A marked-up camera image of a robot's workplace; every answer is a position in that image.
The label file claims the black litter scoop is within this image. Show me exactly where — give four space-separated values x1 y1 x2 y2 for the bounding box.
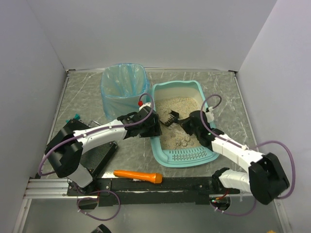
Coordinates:
161 110 185 127

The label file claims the light blue litter box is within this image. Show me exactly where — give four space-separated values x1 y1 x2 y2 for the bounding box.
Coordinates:
149 81 219 168

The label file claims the trash bin with blue bag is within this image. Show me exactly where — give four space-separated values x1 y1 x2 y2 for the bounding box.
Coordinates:
100 63 150 120

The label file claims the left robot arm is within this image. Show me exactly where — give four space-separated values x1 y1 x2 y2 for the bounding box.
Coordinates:
44 104 161 188

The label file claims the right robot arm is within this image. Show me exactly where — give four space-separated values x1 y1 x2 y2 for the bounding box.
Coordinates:
179 110 290 205

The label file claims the litter clump ball front right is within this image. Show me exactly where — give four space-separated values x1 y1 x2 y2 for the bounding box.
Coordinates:
181 140 188 147

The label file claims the orange toy microphone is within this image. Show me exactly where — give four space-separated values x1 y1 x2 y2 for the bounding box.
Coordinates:
113 170 163 184

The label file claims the black ribbed case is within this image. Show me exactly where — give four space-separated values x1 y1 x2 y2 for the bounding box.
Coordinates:
46 118 119 178

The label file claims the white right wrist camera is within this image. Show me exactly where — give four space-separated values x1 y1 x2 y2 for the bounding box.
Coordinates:
206 106 214 114

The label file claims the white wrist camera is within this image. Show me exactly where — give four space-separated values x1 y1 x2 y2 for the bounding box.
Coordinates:
206 106 214 114
138 100 151 110

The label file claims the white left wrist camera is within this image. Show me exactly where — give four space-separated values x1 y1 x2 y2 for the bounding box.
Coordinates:
138 100 151 110

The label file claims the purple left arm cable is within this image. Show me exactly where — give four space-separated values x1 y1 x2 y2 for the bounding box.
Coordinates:
38 93 154 177

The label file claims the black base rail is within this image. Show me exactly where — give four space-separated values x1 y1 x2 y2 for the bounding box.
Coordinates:
67 177 240 207

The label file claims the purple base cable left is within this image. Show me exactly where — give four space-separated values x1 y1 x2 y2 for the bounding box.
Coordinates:
77 188 121 222

